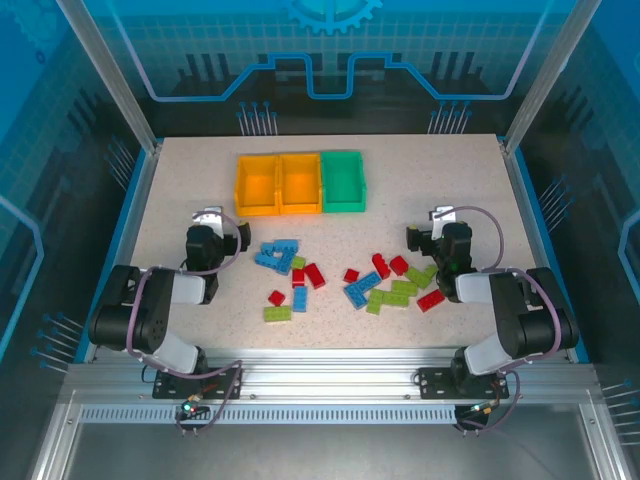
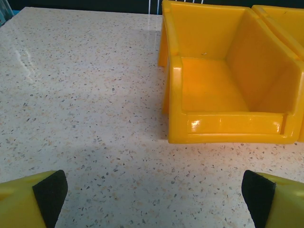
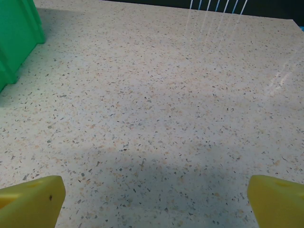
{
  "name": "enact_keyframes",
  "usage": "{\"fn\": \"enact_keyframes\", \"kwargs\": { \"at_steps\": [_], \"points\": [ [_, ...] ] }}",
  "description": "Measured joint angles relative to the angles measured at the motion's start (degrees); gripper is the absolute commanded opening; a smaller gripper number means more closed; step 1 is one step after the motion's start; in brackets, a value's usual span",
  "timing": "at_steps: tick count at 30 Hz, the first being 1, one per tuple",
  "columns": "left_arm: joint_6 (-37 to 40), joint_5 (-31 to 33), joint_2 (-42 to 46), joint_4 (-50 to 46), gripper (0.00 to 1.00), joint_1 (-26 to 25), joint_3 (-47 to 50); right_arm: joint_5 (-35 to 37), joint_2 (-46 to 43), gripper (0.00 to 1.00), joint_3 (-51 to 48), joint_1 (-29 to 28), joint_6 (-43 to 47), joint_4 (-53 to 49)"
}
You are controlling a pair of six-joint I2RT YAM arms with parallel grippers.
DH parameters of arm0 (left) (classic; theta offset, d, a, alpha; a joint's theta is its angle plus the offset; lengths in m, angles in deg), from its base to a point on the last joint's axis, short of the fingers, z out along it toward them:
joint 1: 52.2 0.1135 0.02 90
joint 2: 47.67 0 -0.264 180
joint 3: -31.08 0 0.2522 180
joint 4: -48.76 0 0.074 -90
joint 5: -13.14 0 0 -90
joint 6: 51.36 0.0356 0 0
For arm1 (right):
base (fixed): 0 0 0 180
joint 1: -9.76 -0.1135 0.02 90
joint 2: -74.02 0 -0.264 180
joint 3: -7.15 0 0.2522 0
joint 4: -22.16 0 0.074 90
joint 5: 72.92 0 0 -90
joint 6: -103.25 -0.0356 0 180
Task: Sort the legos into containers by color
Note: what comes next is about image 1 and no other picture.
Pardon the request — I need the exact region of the orange plastic bin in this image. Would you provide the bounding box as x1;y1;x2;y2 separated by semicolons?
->
233;153;281;218
277;152;324;216

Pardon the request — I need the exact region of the green plastic bin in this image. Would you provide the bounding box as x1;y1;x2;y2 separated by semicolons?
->
319;149;368;215

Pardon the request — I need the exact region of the wide aluminium mounting beam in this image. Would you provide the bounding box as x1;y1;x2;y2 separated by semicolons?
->
64;348;599;402

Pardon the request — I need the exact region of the grey metal panel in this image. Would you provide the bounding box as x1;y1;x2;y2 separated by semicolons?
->
64;423;601;480

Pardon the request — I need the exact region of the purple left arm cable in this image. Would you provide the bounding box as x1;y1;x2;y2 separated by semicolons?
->
127;210;245;437

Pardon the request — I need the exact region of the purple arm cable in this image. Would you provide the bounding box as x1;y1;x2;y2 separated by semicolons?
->
127;210;245;437
454;205;564;436

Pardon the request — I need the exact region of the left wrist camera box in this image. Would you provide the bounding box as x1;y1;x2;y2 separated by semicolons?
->
192;205;225;227

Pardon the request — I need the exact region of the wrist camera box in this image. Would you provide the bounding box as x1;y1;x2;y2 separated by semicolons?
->
192;205;225;227
429;204;459;225

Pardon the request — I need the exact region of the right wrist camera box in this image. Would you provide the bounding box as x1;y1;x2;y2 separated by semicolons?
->
429;204;459;225

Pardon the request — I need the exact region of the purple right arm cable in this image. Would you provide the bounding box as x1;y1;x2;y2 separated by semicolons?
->
454;205;564;436

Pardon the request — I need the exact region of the blue aluminium side rail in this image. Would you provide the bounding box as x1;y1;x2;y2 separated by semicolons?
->
498;139;592;365
73;142;164;365

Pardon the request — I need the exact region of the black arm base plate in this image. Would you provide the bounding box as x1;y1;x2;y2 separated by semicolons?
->
152;367;245;400
417;367;510;400

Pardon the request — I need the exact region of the aluminium frame post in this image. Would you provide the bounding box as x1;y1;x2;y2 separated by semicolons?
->
53;0;164;154
501;0;605;154

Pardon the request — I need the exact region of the slotted grey cable duct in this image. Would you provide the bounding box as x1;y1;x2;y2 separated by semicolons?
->
79;405;459;426

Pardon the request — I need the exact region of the aluminium frame beam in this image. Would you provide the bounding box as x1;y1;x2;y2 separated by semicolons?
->
29;389;84;480
579;399;627;480

